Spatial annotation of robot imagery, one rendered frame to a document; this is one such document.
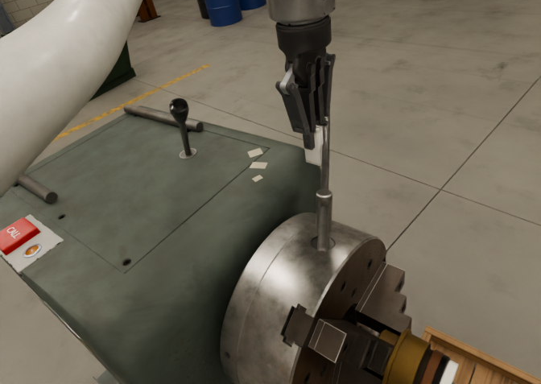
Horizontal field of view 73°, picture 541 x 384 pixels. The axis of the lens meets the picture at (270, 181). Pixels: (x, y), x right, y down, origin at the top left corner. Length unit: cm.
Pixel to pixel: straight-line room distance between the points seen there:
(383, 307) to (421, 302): 135
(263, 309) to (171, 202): 26
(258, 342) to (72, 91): 38
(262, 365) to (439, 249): 176
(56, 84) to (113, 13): 10
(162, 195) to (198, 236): 14
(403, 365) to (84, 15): 53
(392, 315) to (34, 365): 202
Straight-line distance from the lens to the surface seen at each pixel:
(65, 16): 32
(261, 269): 54
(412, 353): 58
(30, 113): 27
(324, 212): 48
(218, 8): 691
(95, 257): 63
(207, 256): 56
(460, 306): 201
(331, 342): 51
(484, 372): 86
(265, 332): 52
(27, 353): 246
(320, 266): 51
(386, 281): 66
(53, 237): 72
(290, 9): 50
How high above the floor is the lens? 164
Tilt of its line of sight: 37 degrees down
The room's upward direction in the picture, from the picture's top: 12 degrees counter-clockwise
